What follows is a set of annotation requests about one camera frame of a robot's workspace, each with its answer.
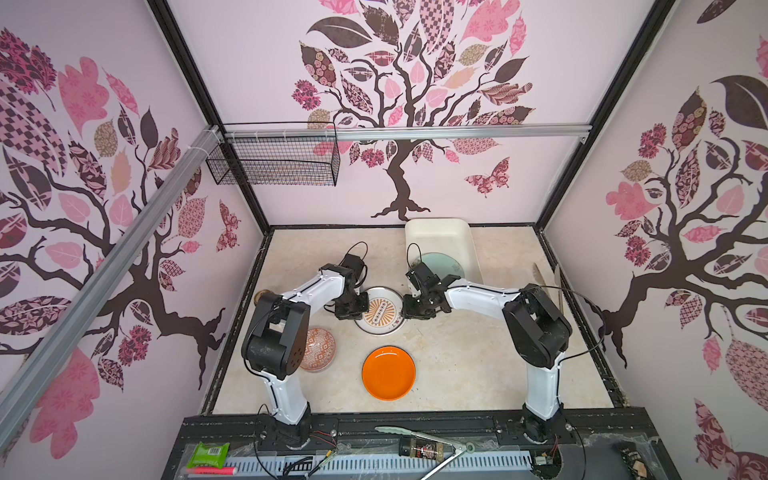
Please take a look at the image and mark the mint green flower plate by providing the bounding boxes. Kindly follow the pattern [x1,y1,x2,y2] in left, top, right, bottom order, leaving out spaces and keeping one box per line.
[421,252,465,280]

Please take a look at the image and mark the white plate orange sunburst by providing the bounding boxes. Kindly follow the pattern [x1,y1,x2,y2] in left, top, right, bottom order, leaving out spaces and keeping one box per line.
[355,286,405,336]

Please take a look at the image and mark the white plastic bin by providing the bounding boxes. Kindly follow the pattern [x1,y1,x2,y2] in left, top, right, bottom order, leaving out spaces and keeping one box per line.
[405,218,483,283]

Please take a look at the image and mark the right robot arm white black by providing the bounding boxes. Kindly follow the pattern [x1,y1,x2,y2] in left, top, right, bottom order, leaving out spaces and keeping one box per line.
[402,262,573,444]

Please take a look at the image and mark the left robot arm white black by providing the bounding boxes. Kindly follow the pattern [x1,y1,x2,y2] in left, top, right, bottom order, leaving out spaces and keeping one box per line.
[241,264,369,449]

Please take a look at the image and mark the red patterned bowl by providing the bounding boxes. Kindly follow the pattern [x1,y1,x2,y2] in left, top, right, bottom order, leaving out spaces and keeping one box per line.
[300,327,337,373]

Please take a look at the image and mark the small brown bottle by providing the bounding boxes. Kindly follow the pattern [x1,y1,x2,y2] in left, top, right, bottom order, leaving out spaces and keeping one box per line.
[398,437,451,462]

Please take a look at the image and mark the light green plastic tongs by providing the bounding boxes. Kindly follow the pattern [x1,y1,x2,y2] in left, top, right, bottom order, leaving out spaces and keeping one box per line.
[374,425,476,479]

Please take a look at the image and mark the green snack packet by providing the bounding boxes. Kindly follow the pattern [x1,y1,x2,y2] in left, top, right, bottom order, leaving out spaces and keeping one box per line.
[187,442,230,469]

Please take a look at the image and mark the pink marker pen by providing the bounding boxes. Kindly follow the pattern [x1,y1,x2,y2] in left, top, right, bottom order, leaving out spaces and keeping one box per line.
[187,466,238,476]

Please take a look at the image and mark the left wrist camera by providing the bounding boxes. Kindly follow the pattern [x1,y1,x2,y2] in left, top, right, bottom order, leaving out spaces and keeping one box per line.
[340,253,367,285]

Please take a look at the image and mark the black wire basket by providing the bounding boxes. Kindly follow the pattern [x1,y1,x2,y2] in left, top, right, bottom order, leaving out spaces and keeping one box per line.
[206,120,341,187]

